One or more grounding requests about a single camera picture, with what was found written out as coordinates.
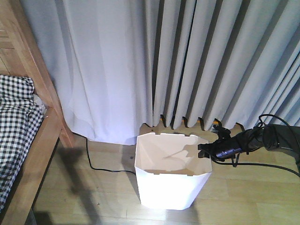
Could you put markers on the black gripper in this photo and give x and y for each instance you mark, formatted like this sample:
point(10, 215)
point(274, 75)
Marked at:
point(220, 150)

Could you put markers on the white plastic trash bin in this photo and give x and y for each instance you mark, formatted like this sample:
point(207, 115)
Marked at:
point(169, 172)

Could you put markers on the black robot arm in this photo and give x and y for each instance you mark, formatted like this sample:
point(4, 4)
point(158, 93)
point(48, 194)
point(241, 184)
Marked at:
point(273, 137)

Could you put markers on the light grey curtain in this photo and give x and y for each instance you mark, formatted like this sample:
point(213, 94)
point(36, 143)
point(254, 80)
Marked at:
point(118, 64)

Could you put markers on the black white checkered bedding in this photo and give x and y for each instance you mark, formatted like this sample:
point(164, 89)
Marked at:
point(20, 119)

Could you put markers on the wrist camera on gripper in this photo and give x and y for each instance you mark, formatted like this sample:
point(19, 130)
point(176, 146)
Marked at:
point(223, 133)

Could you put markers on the wooden bed frame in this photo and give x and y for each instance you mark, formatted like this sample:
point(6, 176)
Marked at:
point(20, 56)

